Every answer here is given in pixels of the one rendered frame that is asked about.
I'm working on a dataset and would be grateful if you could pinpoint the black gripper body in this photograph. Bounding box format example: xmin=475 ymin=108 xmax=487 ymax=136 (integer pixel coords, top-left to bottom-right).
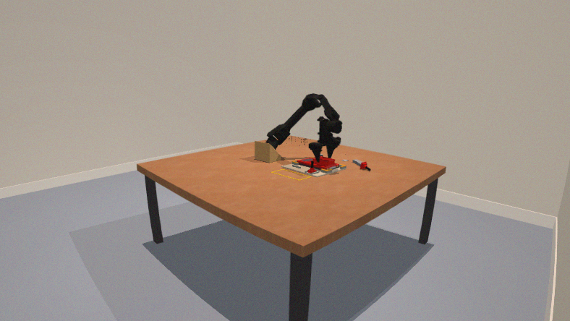
xmin=309 ymin=131 xmax=332 ymax=150

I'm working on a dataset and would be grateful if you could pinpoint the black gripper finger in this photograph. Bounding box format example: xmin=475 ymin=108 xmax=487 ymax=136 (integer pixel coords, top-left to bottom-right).
xmin=311 ymin=149 xmax=322 ymax=162
xmin=326 ymin=145 xmax=338 ymax=158

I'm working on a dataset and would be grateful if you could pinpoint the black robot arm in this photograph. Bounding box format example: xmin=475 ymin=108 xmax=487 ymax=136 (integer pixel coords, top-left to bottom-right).
xmin=265 ymin=93 xmax=343 ymax=149

